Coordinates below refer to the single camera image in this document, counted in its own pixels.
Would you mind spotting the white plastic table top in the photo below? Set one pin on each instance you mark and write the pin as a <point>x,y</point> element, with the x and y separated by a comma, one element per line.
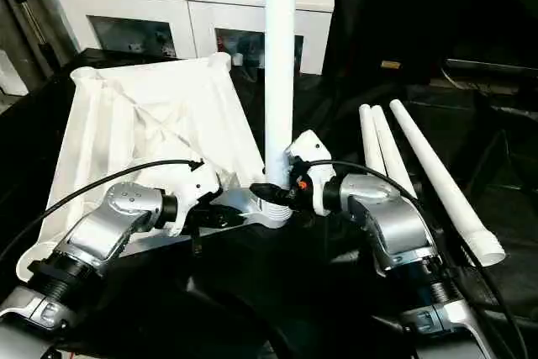
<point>126,115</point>

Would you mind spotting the white plastic table leg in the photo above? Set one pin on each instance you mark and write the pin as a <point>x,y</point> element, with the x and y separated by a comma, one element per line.
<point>368,136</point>
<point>437,170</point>
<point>388,145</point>
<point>280,65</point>

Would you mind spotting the black bench with silver rail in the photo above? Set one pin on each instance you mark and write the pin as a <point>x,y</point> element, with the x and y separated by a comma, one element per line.
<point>496,73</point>

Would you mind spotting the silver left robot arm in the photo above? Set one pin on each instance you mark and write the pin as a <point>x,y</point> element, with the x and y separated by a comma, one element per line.
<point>101,233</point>

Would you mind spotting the small yellow label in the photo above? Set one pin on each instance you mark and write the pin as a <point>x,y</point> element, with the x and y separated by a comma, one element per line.
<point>390,65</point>

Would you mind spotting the black plastic mat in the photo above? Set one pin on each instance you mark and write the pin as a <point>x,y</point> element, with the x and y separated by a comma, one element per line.
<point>336,107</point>

